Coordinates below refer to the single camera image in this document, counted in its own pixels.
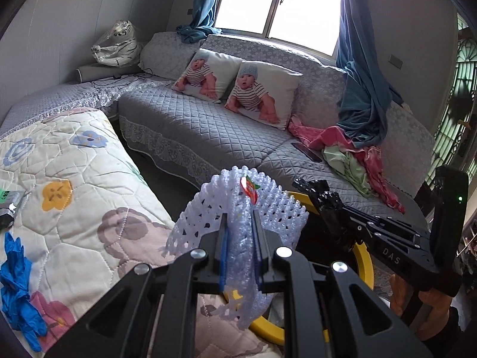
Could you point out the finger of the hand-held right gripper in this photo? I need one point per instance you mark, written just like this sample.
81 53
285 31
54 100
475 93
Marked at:
387 223
391 238

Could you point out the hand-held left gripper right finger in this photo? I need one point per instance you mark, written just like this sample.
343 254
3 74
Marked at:
258 261

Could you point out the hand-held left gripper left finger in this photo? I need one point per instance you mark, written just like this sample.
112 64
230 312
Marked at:
224 264

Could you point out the yellow-rimmed trash bin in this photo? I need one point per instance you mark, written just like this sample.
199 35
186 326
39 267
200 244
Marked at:
367 264

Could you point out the white foam net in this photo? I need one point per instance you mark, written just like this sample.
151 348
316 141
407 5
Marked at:
275 201

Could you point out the black plastic bag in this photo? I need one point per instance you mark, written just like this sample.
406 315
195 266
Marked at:
328 203

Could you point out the blue rubber glove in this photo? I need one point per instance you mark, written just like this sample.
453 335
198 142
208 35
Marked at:
18 291

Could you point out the green and grey box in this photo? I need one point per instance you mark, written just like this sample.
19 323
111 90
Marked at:
11 205

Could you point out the person's right forearm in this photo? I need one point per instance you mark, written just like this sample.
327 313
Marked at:
456 320

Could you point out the person's right hand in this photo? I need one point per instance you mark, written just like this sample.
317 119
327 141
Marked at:
434 313

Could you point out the light green cloth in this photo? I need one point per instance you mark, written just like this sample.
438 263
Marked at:
346 167

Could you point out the pink cloth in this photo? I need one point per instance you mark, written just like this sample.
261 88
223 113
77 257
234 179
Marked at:
335 136

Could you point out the black smartphone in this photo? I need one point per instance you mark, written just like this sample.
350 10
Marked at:
307 153

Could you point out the ornate glass door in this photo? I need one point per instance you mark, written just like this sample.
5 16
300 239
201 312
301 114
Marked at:
460 100

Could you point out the grey quilted sofa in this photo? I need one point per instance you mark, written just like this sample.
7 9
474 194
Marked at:
205 130

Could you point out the blue curtain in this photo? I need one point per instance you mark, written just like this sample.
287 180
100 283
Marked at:
361 82
203 7

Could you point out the cartoon printed bed quilt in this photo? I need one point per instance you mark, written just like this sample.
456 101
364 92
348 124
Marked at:
74 231

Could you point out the baby print pillow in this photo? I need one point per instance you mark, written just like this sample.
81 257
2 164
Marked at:
205 74
261 93

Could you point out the grey bolster pillow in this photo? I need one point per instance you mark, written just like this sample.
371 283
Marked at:
100 72

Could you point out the plush tiger in plastic bag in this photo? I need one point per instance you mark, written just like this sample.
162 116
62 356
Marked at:
119 44

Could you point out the large window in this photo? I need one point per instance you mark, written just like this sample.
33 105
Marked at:
279 3

